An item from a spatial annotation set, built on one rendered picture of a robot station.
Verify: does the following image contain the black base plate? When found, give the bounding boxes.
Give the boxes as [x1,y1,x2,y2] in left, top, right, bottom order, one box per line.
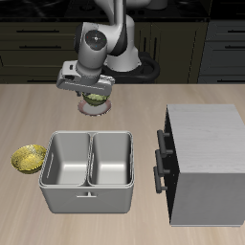
[103,52,161,81]

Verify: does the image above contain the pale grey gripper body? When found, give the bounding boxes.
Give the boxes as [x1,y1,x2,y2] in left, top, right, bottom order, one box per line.
[56,72,117,97]

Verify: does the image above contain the green bowl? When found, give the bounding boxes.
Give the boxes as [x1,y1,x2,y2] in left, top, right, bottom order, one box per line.
[81,92,111,107]

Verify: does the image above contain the white basket with two bins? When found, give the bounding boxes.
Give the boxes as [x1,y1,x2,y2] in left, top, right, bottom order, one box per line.
[38,130,135,214]

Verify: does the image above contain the yellow bowl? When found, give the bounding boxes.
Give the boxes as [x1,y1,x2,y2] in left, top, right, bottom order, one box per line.
[11,144,49,175]

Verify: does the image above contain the grey cabinet with dark front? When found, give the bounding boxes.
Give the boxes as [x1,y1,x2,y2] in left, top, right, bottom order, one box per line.
[153,102,245,228]

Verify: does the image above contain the dark kitchen cupboards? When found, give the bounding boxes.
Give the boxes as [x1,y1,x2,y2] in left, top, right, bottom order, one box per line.
[0,0,245,85]

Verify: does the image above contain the white plate with red rim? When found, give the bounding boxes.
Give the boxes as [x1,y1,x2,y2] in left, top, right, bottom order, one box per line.
[78,98,112,117]

